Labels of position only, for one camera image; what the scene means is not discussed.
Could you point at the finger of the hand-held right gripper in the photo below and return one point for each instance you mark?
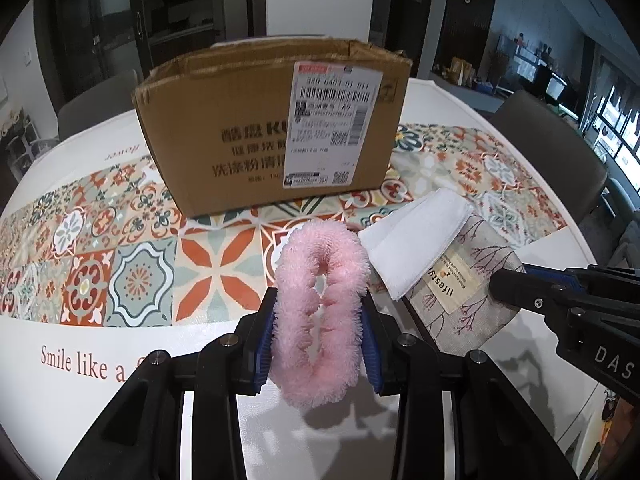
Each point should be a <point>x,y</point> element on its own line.
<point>580,275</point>
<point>520,290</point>

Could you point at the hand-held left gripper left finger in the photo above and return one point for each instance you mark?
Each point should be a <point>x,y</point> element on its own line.
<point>265,345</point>

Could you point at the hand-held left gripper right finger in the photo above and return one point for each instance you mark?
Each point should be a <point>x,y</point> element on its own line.
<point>372,355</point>

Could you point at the pink fluffy scrunchie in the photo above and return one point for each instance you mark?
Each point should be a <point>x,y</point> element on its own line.
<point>345,330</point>

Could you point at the beige printed fabric pouch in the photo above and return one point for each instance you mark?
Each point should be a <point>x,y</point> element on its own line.
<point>492,260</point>

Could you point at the brown cardboard box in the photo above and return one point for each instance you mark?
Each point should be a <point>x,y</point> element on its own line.
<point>225,110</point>

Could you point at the white folded cloth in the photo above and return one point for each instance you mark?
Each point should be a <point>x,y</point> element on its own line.
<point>420,240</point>

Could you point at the grey dining chair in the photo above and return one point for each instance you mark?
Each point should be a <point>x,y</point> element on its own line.
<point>95,105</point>
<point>550,150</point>

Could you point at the shoe rack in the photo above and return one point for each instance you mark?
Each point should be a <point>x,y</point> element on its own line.
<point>25,145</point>

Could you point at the glass sliding door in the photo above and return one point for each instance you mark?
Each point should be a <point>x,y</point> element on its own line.
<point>125,10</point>

